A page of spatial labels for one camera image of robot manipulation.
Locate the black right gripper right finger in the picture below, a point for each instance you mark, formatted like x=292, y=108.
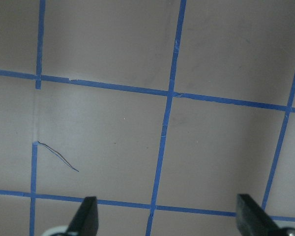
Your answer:
x=251, y=220

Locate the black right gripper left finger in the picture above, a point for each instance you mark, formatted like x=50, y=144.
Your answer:
x=85, y=221

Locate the loose blue tape strand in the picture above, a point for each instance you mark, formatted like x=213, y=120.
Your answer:
x=58, y=155

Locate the brown paper mat blue grid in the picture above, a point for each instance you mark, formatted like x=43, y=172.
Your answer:
x=168, y=108

